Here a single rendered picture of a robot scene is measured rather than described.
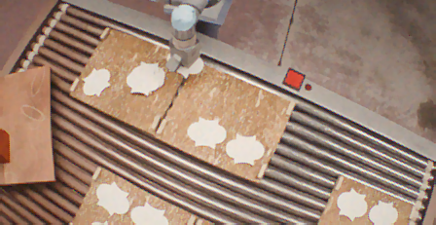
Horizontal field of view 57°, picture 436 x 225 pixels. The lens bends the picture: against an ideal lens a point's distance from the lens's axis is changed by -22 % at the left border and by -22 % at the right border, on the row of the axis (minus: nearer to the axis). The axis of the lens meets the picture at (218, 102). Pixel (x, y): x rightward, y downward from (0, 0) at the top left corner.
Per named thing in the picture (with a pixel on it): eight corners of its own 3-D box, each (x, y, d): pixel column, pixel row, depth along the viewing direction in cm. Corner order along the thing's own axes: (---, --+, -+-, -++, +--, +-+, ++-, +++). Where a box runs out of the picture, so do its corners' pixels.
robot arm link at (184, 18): (200, 5, 152) (190, 25, 149) (200, 24, 162) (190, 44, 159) (177, -1, 153) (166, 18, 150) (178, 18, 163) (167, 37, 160)
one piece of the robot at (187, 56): (156, 44, 161) (160, 68, 176) (176, 58, 159) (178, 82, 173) (180, 20, 165) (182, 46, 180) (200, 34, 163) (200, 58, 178)
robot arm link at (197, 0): (182, -22, 160) (168, 0, 156) (212, -15, 158) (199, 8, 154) (183, -9, 167) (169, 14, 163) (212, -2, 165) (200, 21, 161)
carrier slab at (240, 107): (197, 62, 197) (197, 60, 195) (294, 104, 190) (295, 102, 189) (155, 138, 183) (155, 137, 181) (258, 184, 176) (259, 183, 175)
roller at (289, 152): (42, 36, 207) (40, 31, 203) (421, 205, 176) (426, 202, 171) (36, 45, 205) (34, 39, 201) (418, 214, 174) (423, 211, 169)
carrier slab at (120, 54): (108, 29, 203) (108, 27, 202) (193, 59, 197) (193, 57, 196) (70, 96, 189) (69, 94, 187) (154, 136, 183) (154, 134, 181)
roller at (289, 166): (36, 45, 205) (34, 39, 201) (418, 214, 174) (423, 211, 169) (31, 53, 203) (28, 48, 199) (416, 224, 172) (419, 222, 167)
